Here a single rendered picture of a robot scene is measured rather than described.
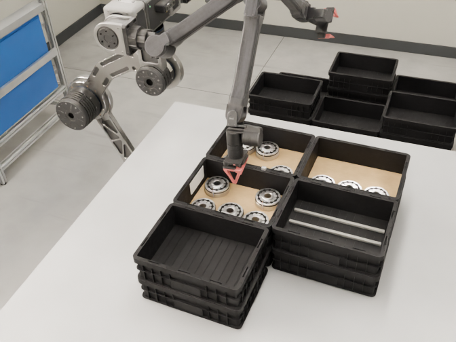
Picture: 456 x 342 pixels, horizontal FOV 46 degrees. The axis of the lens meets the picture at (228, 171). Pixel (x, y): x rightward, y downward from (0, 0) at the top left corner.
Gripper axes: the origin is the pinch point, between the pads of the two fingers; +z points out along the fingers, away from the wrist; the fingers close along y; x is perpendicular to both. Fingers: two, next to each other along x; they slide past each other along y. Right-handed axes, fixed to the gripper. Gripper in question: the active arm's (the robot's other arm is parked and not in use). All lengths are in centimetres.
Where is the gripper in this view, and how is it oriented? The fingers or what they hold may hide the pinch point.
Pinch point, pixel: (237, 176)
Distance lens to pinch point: 200.3
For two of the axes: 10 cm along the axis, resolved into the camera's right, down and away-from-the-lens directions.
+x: -9.5, -1.1, 2.9
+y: 3.0, -5.2, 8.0
